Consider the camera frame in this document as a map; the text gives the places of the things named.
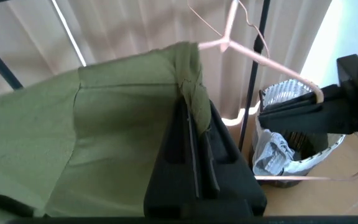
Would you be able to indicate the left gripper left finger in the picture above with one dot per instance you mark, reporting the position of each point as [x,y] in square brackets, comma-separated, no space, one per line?
[172,174]

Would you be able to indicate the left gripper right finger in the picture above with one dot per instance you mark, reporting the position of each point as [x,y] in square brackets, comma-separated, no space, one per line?
[232,186]

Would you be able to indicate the pink clothes hanger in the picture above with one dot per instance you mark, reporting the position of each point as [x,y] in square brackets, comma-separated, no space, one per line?
[204,19]
[275,66]

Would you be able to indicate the green long-sleeved shirt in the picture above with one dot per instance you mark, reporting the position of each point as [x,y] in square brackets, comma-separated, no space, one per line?
[104,124]

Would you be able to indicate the white laundry basket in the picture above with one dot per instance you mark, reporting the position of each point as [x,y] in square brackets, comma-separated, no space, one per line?
[284,90]

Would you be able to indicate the black clothes rack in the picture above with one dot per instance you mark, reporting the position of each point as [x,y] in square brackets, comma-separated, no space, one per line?
[257,46]

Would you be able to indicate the beige curtain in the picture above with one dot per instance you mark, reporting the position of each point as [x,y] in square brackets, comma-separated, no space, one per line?
[120,28]

